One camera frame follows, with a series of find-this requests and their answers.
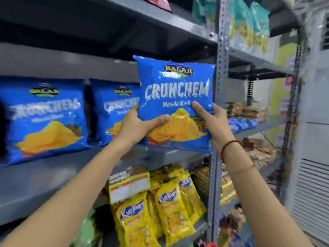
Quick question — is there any pile of yellow snack packets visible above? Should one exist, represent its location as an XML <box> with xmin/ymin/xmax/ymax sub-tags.
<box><xmin>107</xmin><ymin>164</ymin><xmax>207</xmax><ymax>247</ymax></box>

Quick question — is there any green snack packet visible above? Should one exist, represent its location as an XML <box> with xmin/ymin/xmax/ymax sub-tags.
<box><xmin>71</xmin><ymin>208</ymin><xmax>104</xmax><ymax>247</ymax></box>

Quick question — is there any person's right hand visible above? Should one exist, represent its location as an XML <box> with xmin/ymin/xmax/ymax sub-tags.
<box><xmin>191</xmin><ymin>100</ymin><xmax>236</xmax><ymax>153</ymax></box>

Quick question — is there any person's left forearm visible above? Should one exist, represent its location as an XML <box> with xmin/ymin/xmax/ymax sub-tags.
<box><xmin>0</xmin><ymin>138</ymin><xmax>135</xmax><ymax>247</ymax></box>

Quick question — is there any pile of small blue packs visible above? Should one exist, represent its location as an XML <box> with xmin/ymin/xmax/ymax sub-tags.
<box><xmin>228</xmin><ymin>117</ymin><xmax>259</xmax><ymax>133</ymax></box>

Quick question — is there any grey metal shelving rack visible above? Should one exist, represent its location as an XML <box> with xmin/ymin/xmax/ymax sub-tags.
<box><xmin>0</xmin><ymin>0</ymin><xmax>305</xmax><ymax>247</ymax></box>

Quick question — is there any blue chips packet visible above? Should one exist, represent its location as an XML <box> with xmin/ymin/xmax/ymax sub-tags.
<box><xmin>0</xmin><ymin>77</ymin><xmax>91</xmax><ymax>168</ymax></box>
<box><xmin>89</xmin><ymin>78</ymin><xmax>141</xmax><ymax>147</ymax></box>
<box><xmin>133</xmin><ymin>55</ymin><xmax>216</xmax><ymax>154</ymax></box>

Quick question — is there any person's right forearm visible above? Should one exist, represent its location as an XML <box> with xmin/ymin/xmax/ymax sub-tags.
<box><xmin>219</xmin><ymin>141</ymin><xmax>314</xmax><ymax>247</ymax></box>

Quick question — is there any stack of yellow orange packets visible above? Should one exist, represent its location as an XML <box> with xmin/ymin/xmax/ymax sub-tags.
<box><xmin>193</xmin><ymin>166</ymin><xmax>238</xmax><ymax>207</ymax></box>

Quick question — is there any white standing air conditioner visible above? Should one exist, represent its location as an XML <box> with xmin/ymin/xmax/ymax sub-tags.
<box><xmin>284</xmin><ymin>9</ymin><xmax>329</xmax><ymax>246</ymax></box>

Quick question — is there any pink snack packet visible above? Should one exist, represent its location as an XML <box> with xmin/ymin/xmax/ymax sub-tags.
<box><xmin>143</xmin><ymin>0</ymin><xmax>173</xmax><ymax>13</ymax></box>

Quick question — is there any green yellow wall poster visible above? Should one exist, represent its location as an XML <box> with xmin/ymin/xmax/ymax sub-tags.
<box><xmin>264</xmin><ymin>36</ymin><xmax>300</xmax><ymax>148</ymax></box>

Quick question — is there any row of teal snack packets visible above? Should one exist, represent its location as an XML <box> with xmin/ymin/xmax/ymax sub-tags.
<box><xmin>191</xmin><ymin>0</ymin><xmax>271</xmax><ymax>55</ymax></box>

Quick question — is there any red thread wristband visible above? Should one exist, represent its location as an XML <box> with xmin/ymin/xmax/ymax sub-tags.
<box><xmin>220</xmin><ymin>140</ymin><xmax>243</xmax><ymax>162</ymax></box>

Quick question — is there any stack of brown biscuit packs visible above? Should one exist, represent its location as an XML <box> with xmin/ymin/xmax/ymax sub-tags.
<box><xmin>225</xmin><ymin>101</ymin><xmax>268</xmax><ymax>122</ymax></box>

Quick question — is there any person's left hand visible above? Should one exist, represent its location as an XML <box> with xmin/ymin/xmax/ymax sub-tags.
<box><xmin>114</xmin><ymin>104</ymin><xmax>171</xmax><ymax>151</ymax></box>

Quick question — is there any pile of brown snack packs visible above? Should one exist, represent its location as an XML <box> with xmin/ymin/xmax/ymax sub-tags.
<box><xmin>241</xmin><ymin>137</ymin><xmax>278</xmax><ymax>169</ymax></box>

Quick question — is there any pile of dark snack packets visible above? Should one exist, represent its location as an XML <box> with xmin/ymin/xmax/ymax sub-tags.
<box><xmin>193</xmin><ymin>203</ymin><xmax>248</xmax><ymax>247</ymax></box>

